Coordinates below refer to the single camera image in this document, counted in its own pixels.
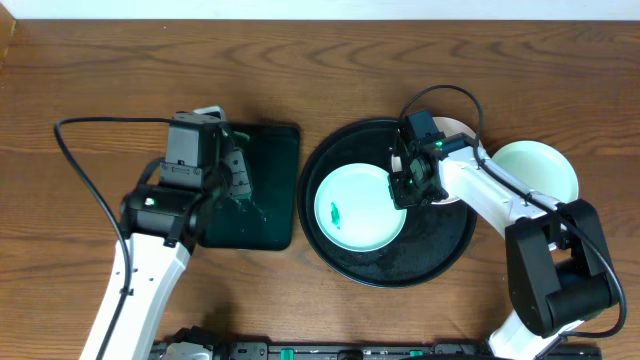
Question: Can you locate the green scrub sponge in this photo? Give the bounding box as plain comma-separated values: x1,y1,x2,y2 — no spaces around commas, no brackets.
233,131,251,150

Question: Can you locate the white pinkish plate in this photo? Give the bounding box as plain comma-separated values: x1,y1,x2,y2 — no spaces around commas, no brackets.
390,116,479,206

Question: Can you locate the mint plate with green stain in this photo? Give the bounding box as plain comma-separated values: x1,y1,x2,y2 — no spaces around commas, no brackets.
492,140,579,203

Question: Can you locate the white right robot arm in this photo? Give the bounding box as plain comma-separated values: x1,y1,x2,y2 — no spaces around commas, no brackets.
389,111,626,359

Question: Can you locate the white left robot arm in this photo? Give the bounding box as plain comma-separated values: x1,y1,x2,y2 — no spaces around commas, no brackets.
81,106,251,359

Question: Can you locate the dark green rectangular tray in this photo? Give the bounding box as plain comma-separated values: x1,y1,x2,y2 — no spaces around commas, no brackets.
198,124,300,251

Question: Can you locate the black round tray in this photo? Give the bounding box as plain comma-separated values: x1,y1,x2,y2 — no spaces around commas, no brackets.
297,118,477,288

